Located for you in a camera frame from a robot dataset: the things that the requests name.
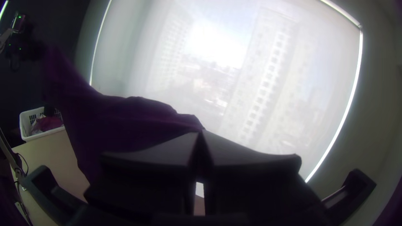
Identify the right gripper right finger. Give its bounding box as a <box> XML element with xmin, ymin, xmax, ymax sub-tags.
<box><xmin>201</xmin><ymin>129</ymin><xmax>322</xmax><ymax>221</ymax></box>

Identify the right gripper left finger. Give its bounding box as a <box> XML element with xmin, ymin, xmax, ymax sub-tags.
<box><xmin>84</xmin><ymin>131</ymin><xmax>200</xmax><ymax>218</ymax></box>

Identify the dark t-shirt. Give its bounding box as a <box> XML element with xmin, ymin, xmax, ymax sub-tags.
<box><xmin>42</xmin><ymin>44</ymin><xmax>206</xmax><ymax>186</ymax></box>

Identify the heap of clothes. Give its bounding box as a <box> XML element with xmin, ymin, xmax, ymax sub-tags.
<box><xmin>31</xmin><ymin>107</ymin><xmax>65</xmax><ymax>136</ymax></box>

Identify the white laundry basket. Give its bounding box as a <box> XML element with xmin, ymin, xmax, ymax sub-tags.
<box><xmin>19</xmin><ymin>106</ymin><xmax>67</xmax><ymax>142</ymax></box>

